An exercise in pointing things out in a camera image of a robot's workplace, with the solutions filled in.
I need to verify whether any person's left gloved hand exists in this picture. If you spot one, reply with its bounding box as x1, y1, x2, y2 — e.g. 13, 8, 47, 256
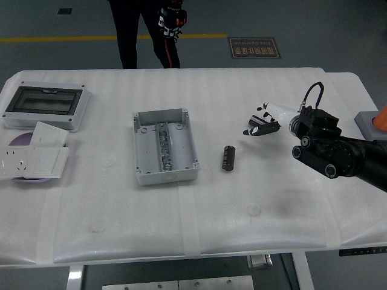
157, 7, 187, 39

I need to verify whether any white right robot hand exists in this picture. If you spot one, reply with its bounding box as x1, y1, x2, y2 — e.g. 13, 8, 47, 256
242, 102, 300, 137

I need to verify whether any grey open junction box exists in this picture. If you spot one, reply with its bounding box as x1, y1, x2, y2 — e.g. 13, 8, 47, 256
132, 108, 202, 186

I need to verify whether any grey distribution box dark window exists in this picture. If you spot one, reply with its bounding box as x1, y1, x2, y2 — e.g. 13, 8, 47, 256
1, 80, 91, 133

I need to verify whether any person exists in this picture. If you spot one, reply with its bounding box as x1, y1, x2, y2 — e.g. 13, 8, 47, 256
108, 0, 188, 69

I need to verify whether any dark floor sign orange text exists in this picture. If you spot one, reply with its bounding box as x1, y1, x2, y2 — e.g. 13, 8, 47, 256
227, 37, 282, 60

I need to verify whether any grey square base block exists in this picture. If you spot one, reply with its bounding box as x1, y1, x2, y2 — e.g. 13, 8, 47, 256
354, 111, 387, 141

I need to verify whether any black table control panel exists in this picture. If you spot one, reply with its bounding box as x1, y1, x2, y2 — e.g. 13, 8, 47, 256
338, 246, 387, 257

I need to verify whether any white table leg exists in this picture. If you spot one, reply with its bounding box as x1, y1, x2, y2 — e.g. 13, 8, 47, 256
67, 264, 84, 290
291, 252, 314, 290

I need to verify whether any white foam table mat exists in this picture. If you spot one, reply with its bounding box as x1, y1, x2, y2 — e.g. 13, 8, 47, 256
0, 68, 387, 266

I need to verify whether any purple round plate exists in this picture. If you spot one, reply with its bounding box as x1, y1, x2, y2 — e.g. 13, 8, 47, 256
8, 132, 52, 184

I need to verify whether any white socket panel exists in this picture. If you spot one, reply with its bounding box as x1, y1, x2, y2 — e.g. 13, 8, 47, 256
0, 146, 37, 181

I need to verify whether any metal mounting rail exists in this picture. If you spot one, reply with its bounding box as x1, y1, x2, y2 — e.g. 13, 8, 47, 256
155, 122, 176, 173

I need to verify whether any silver metal bracket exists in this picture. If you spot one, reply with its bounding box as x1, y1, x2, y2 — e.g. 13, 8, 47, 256
247, 254, 273, 269

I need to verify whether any white switch panel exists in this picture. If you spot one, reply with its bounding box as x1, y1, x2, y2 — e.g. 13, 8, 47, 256
30, 121, 70, 149
22, 146, 70, 179

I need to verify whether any grey metal base plate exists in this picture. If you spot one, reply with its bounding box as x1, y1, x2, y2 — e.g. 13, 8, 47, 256
178, 275, 255, 290
102, 280, 179, 290

